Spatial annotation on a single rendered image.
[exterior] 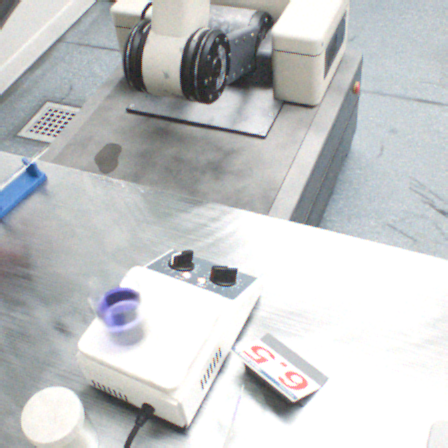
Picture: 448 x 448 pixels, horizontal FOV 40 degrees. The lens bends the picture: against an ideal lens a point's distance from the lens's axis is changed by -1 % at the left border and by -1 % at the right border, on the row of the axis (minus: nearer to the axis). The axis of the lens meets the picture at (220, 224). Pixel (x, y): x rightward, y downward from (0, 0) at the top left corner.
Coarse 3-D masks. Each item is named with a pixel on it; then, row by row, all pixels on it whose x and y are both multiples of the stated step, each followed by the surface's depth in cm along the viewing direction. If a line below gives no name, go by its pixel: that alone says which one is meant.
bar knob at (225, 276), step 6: (216, 270) 71; (222, 270) 71; (228, 270) 72; (234, 270) 72; (210, 276) 72; (216, 276) 72; (222, 276) 72; (228, 276) 72; (234, 276) 72; (216, 282) 71; (222, 282) 71; (228, 282) 71; (234, 282) 72
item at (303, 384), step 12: (240, 348) 68; (252, 348) 69; (264, 348) 70; (252, 360) 67; (264, 360) 68; (276, 360) 69; (276, 372) 66; (288, 372) 67; (288, 384) 65; (300, 384) 66; (312, 384) 67
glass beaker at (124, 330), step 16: (96, 272) 60; (112, 272) 61; (128, 272) 61; (96, 288) 61; (112, 288) 62; (96, 304) 61; (144, 304) 61; (112, 320) 58; (128, 320) 59; (144, 320) 61; (112, 336) 61; (128, 336) 61; (144, 336) 62
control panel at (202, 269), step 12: (156, 264) 74; (204, 264) 76; (216, 264) 76; (180, 276) 72; (192, 276) 72; (204, 276) 73; (240, 276) 74; (252, 276) 75; (204, 288) 70; (216, 288) 70; (228, 288) 71; (240, 288) 71
